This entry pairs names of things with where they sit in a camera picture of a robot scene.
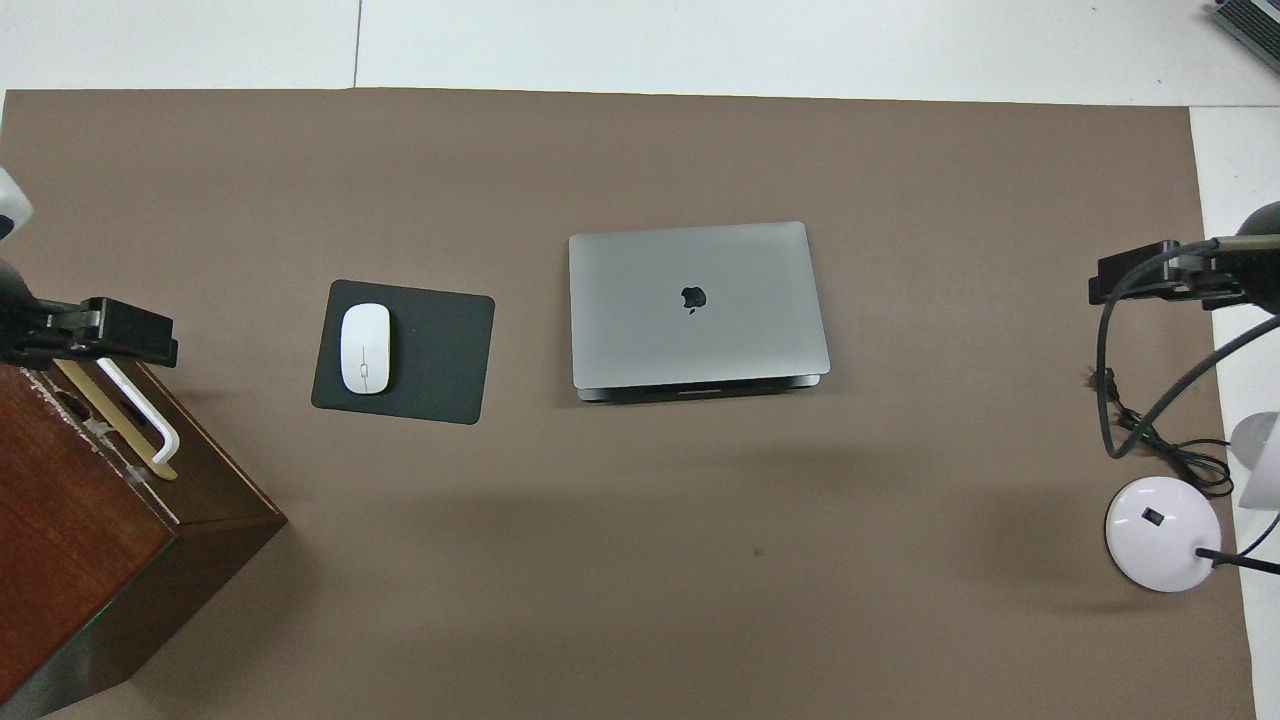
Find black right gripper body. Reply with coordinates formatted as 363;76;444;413
1165;200;1280;317

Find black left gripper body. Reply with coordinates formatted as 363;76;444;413
0;258;103;369

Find silver grey Apple laptop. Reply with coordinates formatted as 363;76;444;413
568;221;832;404

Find white computer mouse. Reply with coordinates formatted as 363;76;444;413
339;303;392;395

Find dark brown wooden box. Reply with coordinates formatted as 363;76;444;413
0;355;289;720

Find white desk lamp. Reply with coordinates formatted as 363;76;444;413
1105;410;1280;593

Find grey ribbed device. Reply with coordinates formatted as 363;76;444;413
1210;0;1280;47

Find black mouse pad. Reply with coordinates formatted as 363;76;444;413
311;279;497;426

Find brown paper table mat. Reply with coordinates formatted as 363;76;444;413
0;88;1257;720

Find brass handle plate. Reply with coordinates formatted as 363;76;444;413
50;360;179;484

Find white box handle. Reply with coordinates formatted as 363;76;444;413
95;357;181;467

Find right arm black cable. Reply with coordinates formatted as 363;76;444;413
1095;238;1280;461

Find black lamp power cable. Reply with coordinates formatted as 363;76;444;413
1085;365;1236;499

